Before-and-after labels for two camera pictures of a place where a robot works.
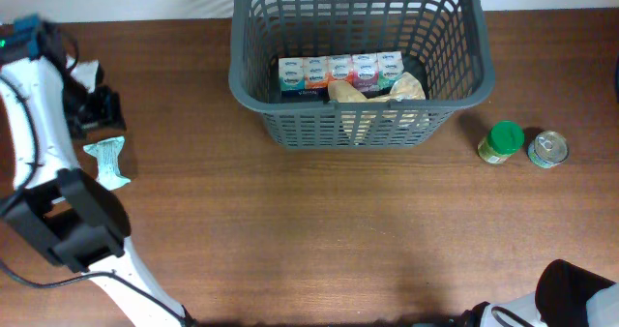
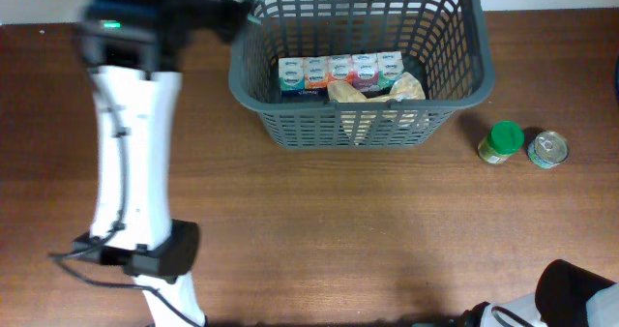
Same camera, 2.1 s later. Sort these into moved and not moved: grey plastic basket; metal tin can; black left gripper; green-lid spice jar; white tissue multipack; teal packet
Moved: teal packet; black left gripper
Not moved: white tissue multipack; green-lid spice jar; grey plastic basket; metal tin can
